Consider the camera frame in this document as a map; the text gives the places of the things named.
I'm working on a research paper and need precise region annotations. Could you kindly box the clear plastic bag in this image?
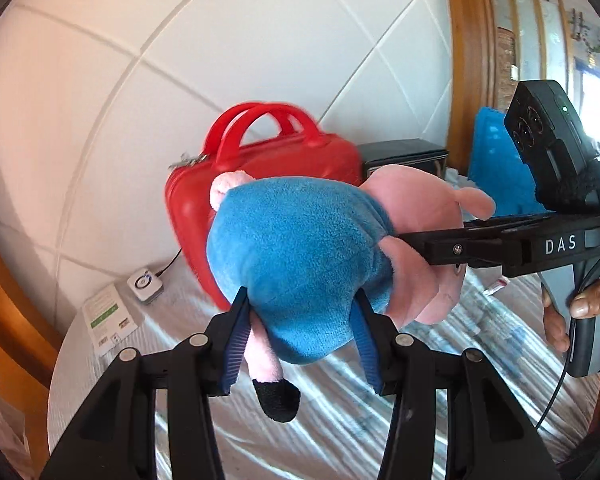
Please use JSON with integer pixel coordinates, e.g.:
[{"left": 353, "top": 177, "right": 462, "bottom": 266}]
[{"left": 0, "top": 385, "right": 31, "bottom": 480}]

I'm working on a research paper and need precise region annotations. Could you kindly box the pink pig plush blue body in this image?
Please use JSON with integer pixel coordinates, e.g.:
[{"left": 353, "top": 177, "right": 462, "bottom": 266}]
[{"left": 206, "top": 164, "right": 497, "bottom": 423}]

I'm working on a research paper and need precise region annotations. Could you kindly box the wooden door frame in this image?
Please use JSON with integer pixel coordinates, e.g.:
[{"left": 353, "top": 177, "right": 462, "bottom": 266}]
[{"left": 440, "top": 0, "right": 581, "bottom": 181}]

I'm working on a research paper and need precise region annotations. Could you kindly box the wooden chair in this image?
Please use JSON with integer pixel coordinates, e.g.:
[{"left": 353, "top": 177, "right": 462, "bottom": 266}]
[{"left": 0, "top": 215, "right": 63, "bottom": 461}]

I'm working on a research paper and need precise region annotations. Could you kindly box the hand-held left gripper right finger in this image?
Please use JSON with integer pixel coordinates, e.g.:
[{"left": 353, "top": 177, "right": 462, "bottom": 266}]
[{"left": 350, "top": 290, "right": 561, "bottom": 480}]

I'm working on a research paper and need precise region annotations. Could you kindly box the round white desktop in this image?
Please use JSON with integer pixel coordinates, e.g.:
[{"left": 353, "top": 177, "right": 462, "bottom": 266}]
[{"left": 47, "top": 255, "right": 600, "bottom": 480}]

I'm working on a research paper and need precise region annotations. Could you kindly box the striped white tablecloth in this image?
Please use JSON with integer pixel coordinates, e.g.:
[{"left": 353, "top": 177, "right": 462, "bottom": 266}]
[{"left": 47, "top": 260, "right": 600, "bottom": 480}]

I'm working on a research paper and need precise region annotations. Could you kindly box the red bear-face carry case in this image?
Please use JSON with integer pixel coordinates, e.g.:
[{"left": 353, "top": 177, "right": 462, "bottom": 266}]
[{"left": 164, "top": 101, "right": 363, "bottom": 311}]

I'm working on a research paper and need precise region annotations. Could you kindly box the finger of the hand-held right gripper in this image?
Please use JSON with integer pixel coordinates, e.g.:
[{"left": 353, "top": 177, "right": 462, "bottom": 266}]
[
  {"left": 395, "top": 226, "right": 505, "bottom": 268},
  {"left": 461, "top": 211, "right": 551, "bottom": 231}
]

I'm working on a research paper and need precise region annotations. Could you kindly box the black device cable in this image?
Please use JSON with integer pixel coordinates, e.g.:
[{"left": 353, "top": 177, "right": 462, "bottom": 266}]
[{"left": 157, "top": 247, "right": 183, "bottom": 278}]

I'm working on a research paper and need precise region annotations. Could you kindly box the black gift box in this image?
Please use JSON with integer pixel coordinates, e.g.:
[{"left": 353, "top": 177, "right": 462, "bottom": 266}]
[{"left": 355, "top": 139, "right": 451, "bottom": 181}]

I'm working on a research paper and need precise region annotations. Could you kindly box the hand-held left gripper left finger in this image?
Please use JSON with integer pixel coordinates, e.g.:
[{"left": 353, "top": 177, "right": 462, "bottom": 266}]
[{"left": 40, "top": 287, "right": 253, "bottom": 480}]

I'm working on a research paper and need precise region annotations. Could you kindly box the blue plastic crate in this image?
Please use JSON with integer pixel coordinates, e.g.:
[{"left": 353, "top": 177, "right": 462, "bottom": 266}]
[{"left": 467, "top": 106, "right": 551, "bottom": 218}]

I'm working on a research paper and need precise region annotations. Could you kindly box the small white square device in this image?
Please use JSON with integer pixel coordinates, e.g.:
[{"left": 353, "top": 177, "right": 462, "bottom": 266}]
[{"left": 126, "top": 267, "right": 166, "bottom": 306}]

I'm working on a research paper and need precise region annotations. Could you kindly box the flat white green box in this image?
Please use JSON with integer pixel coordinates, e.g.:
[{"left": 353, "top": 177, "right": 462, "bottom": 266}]
[{"left": 81, "top": 284, "right": 140, "bottom": 358}]

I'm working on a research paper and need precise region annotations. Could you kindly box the person's right hand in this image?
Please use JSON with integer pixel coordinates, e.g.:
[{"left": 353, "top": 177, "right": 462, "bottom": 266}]
[{"left": 541, "top": 257, "right": 600, "bottom": 353}]

